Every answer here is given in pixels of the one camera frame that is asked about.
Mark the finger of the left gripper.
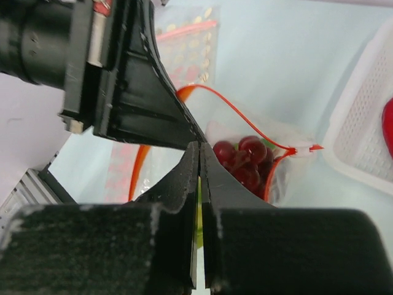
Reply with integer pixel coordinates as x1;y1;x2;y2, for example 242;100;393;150
93;1;206;150

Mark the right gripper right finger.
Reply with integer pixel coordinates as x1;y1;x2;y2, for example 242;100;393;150
200;143;392;294

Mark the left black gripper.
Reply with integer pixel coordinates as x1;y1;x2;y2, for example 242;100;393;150
1;1;119;134

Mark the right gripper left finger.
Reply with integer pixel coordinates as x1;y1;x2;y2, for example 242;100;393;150
1;142;200;294

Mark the clear orange-zipper zip bag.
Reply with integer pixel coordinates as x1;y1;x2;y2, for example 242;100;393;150
127;84;325;207

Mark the red grapes bunch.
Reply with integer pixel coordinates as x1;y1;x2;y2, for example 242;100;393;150
212;135;278;200

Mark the red-dotted zip bag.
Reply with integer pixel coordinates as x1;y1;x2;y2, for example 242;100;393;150
104;142;139;203

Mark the yellow-dotted pink-zipper bag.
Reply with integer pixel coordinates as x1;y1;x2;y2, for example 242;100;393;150
155;6;220;89

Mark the white plastic basket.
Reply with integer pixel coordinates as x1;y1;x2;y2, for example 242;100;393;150
322;19;392;194

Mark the red chili pepper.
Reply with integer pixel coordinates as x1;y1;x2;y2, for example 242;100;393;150
381;98;393;157

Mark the aluminium front rail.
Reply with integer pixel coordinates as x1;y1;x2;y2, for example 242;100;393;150
1;152;76;235

